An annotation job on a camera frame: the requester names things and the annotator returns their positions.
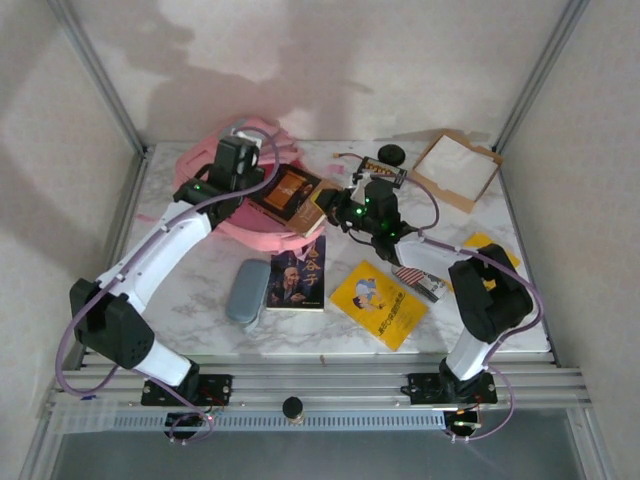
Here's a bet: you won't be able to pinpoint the brown thick book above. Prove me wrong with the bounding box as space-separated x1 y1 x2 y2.
248 166 341 239

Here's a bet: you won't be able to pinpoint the pink backpack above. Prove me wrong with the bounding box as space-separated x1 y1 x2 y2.
172 115 329 254

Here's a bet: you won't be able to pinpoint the red striped flag pencil pouch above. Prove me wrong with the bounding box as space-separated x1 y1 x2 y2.
391 265 449 304

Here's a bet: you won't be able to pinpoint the dark book with old man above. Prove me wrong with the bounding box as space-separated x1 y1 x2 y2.
265 234 327 312

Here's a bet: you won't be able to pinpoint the yellow cartoon book with blue figure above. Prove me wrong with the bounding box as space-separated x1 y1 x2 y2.
328 259 430 353

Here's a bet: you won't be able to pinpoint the yellow cartoon book with dark-haired figure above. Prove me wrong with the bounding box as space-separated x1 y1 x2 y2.
462 231 522 294

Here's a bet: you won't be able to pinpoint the grey-blue pencil case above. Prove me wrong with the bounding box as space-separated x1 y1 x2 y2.
224 258 274 334

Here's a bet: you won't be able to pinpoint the black round wheel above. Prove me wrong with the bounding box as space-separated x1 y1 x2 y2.
377 143 405 165

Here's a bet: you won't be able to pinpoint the brown cardboard box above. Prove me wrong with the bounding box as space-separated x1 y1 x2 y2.
408 128 505 215

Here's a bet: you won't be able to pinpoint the white paper sheet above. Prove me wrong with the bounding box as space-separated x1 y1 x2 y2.
413 133 499 201

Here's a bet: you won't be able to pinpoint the black round knob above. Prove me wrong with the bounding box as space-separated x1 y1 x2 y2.
281 395 306 425

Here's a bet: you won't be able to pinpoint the black controller board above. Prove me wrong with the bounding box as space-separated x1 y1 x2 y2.
166 410 215 432
446 407 485 432

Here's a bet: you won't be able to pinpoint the black frame with brown beads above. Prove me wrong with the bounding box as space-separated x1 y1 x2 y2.
332 152 409 190

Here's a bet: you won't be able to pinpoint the aluminium side rail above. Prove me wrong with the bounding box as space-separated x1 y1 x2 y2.
77 144 154 369

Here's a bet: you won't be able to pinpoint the aluminium corner post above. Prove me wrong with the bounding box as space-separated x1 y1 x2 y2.
491 0 591 154
47 0 150 156

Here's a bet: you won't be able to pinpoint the aluminium frame rails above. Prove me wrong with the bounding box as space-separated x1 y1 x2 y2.
42 338 594 416

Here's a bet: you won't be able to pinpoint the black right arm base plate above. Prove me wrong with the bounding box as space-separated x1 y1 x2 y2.
405 372 499 405

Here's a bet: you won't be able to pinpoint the grey slotted cable duct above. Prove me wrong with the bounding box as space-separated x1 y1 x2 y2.
49 399 447 434

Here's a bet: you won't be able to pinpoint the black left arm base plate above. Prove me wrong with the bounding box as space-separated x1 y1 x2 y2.
141 372 234 407

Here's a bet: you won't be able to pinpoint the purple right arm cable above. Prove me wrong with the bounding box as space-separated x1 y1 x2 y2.
354 169 546 444

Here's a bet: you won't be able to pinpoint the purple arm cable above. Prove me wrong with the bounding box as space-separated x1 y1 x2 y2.
54 127 281 446
354 169 546 444

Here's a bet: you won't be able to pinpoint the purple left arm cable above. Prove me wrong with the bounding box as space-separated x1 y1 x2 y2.
54 127 281 446

